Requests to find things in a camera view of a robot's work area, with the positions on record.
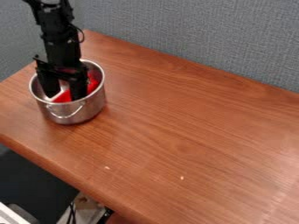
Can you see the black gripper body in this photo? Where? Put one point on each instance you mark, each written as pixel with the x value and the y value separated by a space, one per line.
pixel 61 64

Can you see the metal pot with handles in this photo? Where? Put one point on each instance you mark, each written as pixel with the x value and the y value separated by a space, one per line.
pixel 76 111

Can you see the red rectangular block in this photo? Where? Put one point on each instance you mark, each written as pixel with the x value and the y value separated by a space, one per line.
pixel 64 95

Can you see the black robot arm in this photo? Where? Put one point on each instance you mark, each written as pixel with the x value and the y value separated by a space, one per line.
pixel 53 16

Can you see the white object bottom left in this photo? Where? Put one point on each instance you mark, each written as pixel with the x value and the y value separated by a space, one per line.
pixel 9 217

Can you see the metal table leg frame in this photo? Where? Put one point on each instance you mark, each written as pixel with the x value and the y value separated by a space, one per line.
pixel 83 211

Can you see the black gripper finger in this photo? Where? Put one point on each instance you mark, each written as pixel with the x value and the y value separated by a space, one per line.
pixel 79 88
pixel 49 83

